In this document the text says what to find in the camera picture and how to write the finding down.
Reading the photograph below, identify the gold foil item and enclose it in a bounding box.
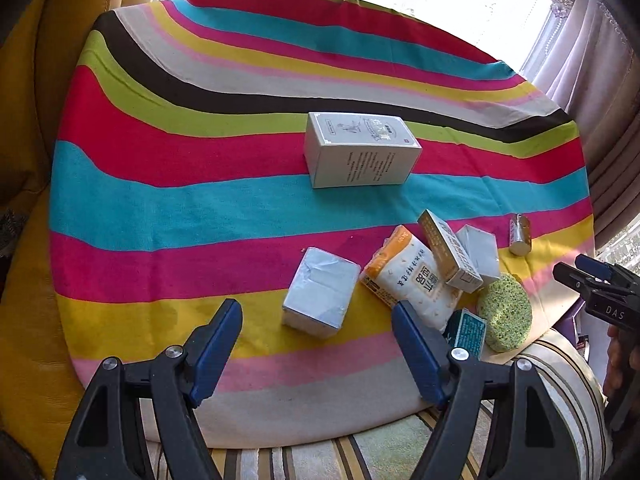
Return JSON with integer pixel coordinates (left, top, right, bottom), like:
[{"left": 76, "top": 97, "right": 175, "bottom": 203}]
[{"left": 508, "top": 213, "right": 532, "bottom": 257}]

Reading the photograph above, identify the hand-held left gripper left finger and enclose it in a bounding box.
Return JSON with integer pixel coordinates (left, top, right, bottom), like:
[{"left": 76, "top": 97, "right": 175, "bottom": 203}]
[{"left": 55, "top": 298, "right": 244, "bottom": 480}]

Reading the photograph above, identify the striped velvet cushion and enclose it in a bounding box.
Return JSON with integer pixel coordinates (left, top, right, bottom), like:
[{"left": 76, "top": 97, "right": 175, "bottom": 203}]
[{"left": 140, "top": 340, "right": 613, "bottom": 480}]

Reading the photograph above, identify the purple cardboard box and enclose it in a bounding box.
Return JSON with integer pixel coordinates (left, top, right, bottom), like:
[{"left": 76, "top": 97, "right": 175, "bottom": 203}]
[{"left": 562, "top": 295, "right": 593, "bottom": 356}]

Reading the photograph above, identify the orange and white tissue pack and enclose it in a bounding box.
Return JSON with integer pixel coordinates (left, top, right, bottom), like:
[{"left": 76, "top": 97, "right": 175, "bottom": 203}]
[{"left": 359, "top": 225, "right": 465, "bottom": 333}]

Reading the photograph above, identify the small teal box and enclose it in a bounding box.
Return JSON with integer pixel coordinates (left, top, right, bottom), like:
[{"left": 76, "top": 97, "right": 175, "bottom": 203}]
[{"left": 446, "top": 308, "right": 488, "bottom": 361}]

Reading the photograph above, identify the grey box with figure print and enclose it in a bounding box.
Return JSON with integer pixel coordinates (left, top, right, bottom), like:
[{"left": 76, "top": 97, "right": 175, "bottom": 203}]
[{"left": 304, "top": 111, "right": 423, "bottom": 190}]

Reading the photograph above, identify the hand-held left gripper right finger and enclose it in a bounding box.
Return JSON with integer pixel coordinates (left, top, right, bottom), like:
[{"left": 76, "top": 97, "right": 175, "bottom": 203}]
[{"left": 391, "top": 301, "right": 586, "bottom": 480}]

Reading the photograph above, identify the small white box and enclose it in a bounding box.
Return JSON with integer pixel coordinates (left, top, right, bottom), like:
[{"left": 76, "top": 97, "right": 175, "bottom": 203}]
[{"left": 455, "top": 224, "right": 501, "bottom": 283}]

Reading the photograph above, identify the multicolour striped cloth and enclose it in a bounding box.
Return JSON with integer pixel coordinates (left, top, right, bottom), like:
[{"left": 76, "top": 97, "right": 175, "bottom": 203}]
[{"left": 47, "top": 0, "right": 593, "bottom": 448}]

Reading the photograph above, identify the yellow leather sofa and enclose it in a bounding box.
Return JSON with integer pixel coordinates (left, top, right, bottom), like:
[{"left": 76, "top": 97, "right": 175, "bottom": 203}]
[{"left": 0, "top": 0, "right": 166, "bottom": 480}]

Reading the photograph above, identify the person's right hand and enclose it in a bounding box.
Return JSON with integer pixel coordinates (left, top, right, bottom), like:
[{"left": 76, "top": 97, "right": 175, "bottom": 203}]
[{"left": 602, "top": 326, "right": 640, "bottom": 413}]

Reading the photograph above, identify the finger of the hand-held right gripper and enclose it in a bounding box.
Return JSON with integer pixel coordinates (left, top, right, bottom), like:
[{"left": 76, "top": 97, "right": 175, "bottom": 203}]
[
  {"left": 552, "top": 262, "right": 597, "bottom": 302},
  {"left": 575, "top": 254, "right": 614, "bottom": 282}
]

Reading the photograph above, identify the round green sponge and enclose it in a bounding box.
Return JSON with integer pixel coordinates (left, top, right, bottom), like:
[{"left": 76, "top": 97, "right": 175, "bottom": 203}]
[{"left": 475, "top": 274, "right": 533, "bottom": 352}]

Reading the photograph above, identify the beige pleated curtain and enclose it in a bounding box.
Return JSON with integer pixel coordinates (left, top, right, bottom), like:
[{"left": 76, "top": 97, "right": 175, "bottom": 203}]
[{"left": 520, "top": 0, "right": 640, "bottom": 261}]

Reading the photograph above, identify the orange and white box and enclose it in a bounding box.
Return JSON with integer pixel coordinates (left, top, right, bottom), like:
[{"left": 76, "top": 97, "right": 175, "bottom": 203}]
[{"left": 417, "top": 208, "right": 483, "bottom": 293}]

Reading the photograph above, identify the grey tissue pack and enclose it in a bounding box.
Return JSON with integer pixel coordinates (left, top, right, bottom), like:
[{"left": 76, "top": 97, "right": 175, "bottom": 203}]
[{"left": 281, "top": 246, "right": 362, "bottom": 339}]

